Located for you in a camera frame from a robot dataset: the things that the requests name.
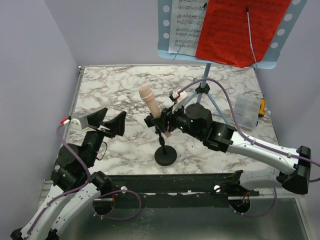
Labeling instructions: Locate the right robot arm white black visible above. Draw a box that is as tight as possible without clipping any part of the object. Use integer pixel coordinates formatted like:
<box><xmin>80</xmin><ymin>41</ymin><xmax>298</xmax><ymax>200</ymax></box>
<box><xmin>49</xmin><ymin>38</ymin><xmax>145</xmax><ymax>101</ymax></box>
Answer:
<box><xmin>144</xmin><ymin>103</ymin><xmax>311</xmax><ymax>196</ymax></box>

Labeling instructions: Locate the sheet music red folder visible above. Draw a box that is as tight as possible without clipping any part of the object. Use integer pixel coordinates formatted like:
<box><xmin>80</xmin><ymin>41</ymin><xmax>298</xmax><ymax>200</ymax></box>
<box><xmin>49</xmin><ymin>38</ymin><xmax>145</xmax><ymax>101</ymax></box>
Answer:
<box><xmin>168</xmin><ymin>0</ymin><xmax>208</xmax><ymax>57</ymax></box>

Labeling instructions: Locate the black microphone stand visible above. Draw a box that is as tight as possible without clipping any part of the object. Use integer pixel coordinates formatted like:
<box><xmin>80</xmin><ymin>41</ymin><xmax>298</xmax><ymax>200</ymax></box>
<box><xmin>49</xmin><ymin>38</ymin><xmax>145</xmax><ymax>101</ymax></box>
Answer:
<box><xmin>144</xmin><ymin>113</ymin><xmax>177</xmax><ymax>167</ymax></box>

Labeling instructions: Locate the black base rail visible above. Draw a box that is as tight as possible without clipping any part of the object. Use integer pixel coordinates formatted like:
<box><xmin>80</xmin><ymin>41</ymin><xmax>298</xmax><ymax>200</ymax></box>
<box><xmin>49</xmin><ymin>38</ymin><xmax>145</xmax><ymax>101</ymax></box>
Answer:
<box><xmin>94</xmin><ymin>170</ymin><xmax>259</xmax><ymax>211</ymax></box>

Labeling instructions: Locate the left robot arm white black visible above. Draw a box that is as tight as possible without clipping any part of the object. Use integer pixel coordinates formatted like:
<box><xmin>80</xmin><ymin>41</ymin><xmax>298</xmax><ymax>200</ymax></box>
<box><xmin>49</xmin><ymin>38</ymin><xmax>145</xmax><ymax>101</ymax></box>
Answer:
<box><xmin>10</xmin><ymin>107</ymin><xmax>127</xmax><ymax>240</ymax></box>

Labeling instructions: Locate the pink microphone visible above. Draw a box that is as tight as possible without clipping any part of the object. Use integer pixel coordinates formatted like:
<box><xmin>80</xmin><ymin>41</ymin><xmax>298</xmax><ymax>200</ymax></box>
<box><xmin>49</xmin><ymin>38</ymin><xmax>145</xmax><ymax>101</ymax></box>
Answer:
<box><xmin>138</xmin><ymin>85</ymin><xmax>173</xmax><ymax>139</ymax></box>

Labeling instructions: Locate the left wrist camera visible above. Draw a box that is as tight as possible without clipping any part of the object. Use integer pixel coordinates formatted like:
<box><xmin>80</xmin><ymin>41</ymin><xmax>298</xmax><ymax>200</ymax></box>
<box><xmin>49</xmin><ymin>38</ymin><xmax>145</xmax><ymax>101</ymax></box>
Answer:
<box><xmin>61</xmin><ymin>113</ymin><xmax>89</xmax><ymax>131</ymax></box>

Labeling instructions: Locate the light blue music stand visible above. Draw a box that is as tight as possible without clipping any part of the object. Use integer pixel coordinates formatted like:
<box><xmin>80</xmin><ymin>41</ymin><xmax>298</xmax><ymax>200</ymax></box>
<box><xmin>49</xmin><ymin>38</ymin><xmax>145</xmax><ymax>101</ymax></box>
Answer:
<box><xmin>156</xmin><ymin>0</ymin><xmax>308</xmax><ymax>126</ymax></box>

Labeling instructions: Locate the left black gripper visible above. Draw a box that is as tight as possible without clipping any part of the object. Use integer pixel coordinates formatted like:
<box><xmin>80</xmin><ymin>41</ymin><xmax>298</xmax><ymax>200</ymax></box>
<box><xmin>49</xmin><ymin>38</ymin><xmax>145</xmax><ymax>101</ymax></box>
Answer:
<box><xmin>83</xmin><ymin>108</ymin><xmax>127</xmax><ymax>167</ymax></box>

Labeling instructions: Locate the yellow blue tool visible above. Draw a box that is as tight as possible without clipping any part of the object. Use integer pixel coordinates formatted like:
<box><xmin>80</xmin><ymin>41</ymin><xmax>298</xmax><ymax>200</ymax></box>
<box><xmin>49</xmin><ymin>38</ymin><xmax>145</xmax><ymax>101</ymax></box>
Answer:
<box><xmin>258</xmin><ymin>98</ymin><xmax>266</xmax><ymax>118</ymax></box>

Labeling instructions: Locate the clear plastic box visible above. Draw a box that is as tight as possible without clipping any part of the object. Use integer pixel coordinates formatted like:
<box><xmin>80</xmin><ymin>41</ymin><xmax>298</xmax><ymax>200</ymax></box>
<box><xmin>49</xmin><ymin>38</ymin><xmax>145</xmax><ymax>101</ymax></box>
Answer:
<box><xmin>233</xmin><ymin>93</ymin><xmax>261</xmax><ymax>131</ymax></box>

